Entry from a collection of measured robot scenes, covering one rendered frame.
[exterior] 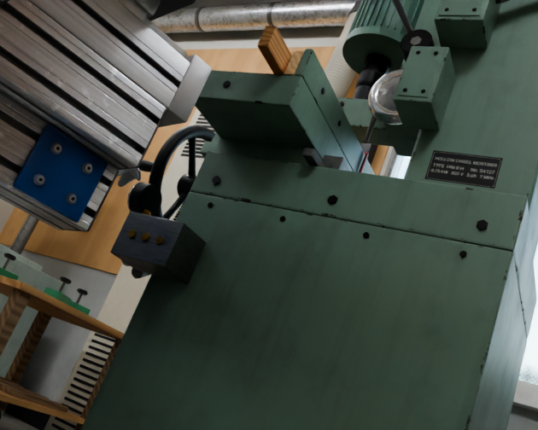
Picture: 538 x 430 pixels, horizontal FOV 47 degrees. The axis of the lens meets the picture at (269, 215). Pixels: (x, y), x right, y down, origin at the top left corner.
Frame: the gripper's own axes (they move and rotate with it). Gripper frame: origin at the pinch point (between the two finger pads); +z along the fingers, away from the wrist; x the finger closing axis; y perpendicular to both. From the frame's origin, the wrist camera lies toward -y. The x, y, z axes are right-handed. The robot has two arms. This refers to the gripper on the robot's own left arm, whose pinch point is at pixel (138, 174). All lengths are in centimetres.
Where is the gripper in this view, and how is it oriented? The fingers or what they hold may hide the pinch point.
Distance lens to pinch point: 141.6
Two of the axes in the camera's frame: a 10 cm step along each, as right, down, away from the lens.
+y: -7.4, 6.7, -0.3
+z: 5.6, 5.9, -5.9
